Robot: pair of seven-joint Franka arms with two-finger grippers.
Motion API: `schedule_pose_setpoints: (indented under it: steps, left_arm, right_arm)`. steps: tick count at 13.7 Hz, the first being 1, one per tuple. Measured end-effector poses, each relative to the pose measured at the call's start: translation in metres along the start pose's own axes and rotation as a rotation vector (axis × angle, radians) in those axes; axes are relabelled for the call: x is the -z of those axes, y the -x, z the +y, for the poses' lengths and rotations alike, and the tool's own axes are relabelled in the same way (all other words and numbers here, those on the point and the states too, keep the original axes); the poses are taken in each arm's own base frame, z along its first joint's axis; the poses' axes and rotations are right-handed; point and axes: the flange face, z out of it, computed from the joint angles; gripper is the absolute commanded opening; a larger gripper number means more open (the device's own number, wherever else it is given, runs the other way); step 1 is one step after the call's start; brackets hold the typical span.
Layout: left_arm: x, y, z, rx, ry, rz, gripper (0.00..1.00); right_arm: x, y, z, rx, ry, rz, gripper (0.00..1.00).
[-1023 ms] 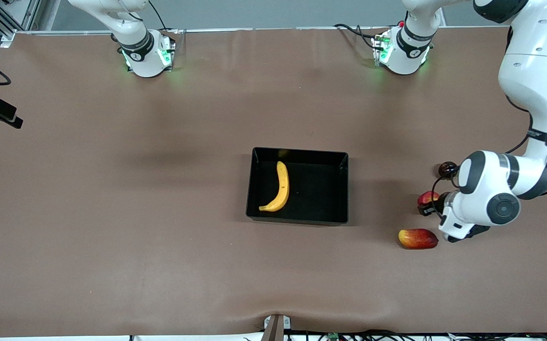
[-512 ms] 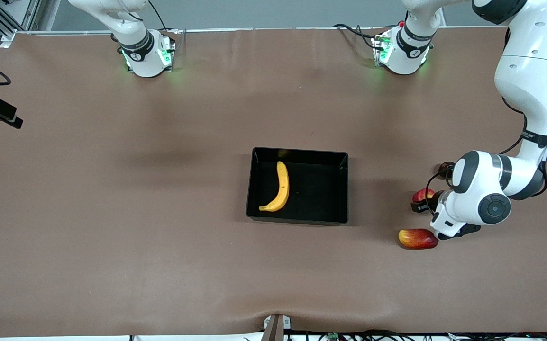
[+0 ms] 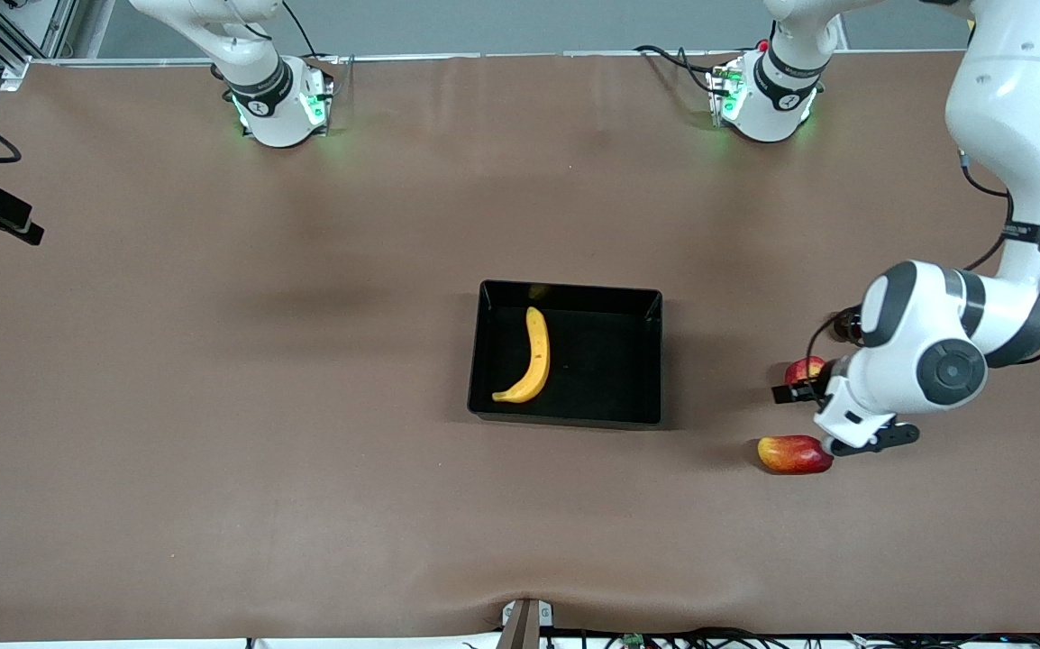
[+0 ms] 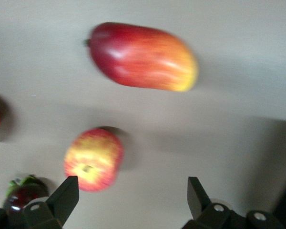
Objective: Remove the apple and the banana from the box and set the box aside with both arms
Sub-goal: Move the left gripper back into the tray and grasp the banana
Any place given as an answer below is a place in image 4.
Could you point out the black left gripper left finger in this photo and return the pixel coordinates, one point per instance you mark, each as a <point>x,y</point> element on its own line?
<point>59,205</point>

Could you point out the red yellow mango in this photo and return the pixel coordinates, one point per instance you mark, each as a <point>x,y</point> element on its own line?
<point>143,57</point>

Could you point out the red yellow apple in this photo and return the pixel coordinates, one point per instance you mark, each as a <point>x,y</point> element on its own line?
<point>93,159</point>

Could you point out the brown table cover mat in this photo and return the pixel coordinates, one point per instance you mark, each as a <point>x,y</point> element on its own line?
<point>205,133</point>

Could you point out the dark purple mangosteen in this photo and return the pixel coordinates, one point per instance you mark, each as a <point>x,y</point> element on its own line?
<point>26,194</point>

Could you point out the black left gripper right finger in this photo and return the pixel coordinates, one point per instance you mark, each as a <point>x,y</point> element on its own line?
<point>200,207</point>

